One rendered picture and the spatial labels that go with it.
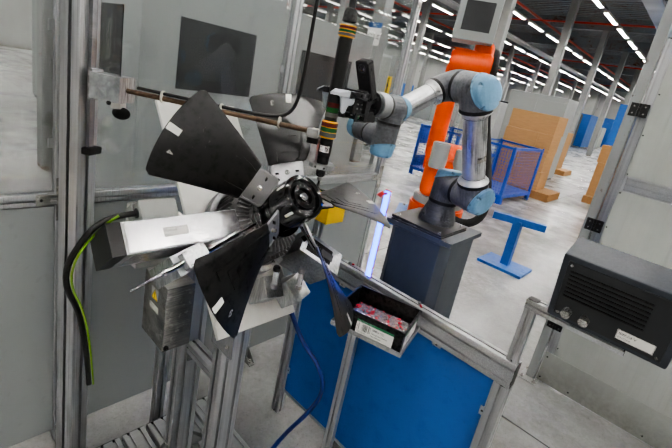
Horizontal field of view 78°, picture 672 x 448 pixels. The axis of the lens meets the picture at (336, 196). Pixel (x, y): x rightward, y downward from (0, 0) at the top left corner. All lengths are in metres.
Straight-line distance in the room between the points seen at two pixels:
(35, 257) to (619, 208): 2.60
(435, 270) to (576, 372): 1.40
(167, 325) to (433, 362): 0.84
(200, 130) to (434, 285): 1.14
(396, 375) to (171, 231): 0.95
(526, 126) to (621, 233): 6.62
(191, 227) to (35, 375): 1.03
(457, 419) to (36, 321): 1.43
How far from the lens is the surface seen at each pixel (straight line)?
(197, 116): 1.01
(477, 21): 5.03
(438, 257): 1.71
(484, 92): 1.48
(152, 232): 1.01
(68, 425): 1.90
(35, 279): 1.71
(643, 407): 2.92
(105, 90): 1.32
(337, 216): 1.61
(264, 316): 1.23
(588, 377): 2.92
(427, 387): 1.55
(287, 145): 1.17
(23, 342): 1.82
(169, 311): 1.39
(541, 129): 9.01
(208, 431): 1.55
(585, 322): 1.20
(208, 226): 1.07
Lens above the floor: 1.52
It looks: 16 degrees down
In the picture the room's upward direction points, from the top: 11 degrees clockwise
